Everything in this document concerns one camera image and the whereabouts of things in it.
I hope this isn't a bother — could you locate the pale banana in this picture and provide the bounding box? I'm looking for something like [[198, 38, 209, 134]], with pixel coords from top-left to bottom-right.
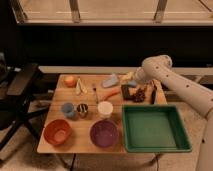
[[75, 78, 87, 95]]

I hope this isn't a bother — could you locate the black office chair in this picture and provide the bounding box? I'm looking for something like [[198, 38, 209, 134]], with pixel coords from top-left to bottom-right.
[[0, 52, 48, 151]]

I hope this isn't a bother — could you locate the light blue cloth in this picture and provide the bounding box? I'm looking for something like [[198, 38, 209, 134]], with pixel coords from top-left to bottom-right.
[[102, 74, 119, 88]]

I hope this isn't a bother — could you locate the black rectangular block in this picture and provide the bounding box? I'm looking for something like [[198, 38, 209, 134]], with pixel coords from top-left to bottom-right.
[[121, 85, 132, 100]]

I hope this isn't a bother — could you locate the orange carrot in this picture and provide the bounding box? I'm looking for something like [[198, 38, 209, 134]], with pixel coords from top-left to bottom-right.
[[101, 89, 120, 101]]

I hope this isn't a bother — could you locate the dark red grape bunch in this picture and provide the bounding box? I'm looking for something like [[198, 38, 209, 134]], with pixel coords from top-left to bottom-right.
[[132, 86, 147, 102]]

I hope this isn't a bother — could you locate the green plastic tray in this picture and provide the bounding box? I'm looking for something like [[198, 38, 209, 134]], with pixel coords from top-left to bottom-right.
[[122, 105, 192, 153]]

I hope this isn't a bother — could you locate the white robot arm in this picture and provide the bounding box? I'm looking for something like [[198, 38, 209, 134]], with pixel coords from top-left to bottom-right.
[[132, 55, 213, 171]]

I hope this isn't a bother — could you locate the orange bowl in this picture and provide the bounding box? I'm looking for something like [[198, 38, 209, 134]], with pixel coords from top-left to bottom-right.
[[43, 119, 72, 146]]

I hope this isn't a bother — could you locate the orange round fruit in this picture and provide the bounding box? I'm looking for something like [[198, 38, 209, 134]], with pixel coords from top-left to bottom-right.
[[64, 76, 77, 87]]

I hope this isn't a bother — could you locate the small blue object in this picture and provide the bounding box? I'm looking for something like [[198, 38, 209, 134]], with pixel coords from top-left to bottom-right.
[[128, 80, 137, 88]]

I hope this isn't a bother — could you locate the purple bowl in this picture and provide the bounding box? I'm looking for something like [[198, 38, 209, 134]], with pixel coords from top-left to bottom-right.
[[90, 120, 119, 148]]

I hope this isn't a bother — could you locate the wooden table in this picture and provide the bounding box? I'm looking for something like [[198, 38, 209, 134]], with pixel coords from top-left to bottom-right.
[[36, 73, 168, 155]]

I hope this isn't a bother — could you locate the white cup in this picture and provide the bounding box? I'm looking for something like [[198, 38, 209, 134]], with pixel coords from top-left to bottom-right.
[[97, 101, 113, 118]]

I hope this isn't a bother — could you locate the blue cup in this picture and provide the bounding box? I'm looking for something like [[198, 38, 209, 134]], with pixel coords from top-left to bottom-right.
[[61, 103, 75, 118]]

